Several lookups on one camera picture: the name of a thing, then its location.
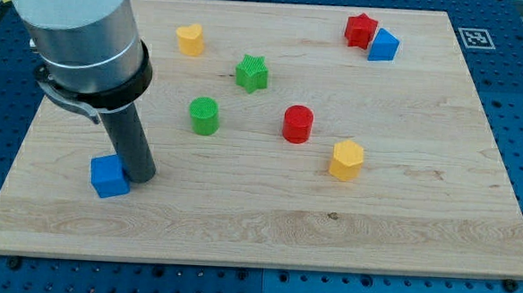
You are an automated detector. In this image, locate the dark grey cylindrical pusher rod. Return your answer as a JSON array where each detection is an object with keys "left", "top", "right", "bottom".
[{"left": 99, "top": 103, "right": 157, "bottom": 184}]

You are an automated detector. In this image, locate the blue cube block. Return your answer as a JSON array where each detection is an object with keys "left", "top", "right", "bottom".
[{"left": 90, "top": 155, "right": 130, "bottom": 198}]

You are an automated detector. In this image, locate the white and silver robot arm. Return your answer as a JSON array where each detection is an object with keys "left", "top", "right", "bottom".
[{"left": 12, "top": 0, "right": 156, "bottom": 183}]

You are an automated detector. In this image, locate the light wooden board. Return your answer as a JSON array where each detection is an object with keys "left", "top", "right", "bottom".
[{"left": 0, "top": 0, "right": 523, "bottom": 280}]

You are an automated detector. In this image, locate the green cylinder block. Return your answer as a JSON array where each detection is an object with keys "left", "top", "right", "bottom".
[{"left": 189, "top": 97, "right": 219, "bottom": 135}]

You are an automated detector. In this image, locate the yellow heart block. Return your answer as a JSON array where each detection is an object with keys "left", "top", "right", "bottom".
[{"left": 176, "top": 23, "right": 205, "bottom": 56}]

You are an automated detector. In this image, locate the green star block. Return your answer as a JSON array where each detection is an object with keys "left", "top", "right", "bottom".
[{"left": 236, "top": 54, "right": 269, "bottom": 94}]

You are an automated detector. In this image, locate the red cylinder block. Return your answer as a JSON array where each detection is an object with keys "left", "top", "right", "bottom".
[{"left": 282, "top": 105, "right": 314, "bottom": 144}]

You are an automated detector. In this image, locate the yellow hexagon block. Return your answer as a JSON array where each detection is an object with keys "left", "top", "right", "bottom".
[{"left": 329, "top": 140, "right": 364, "bottom": 182}]

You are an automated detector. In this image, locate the red star block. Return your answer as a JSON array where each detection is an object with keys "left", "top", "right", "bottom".
[{"left": 344, "top": 13, "right": 378, "bottom": 49}]

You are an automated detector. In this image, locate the blue triangular prism block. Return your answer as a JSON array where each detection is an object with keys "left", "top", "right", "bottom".
[{"left": 367, "top": 28, "right": 399, "bottom": 61}]

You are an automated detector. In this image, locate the white fiducial marker tag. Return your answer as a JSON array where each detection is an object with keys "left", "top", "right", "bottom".
[{"left": 458, "top": 27, "right": 495, "bottom": 50}]

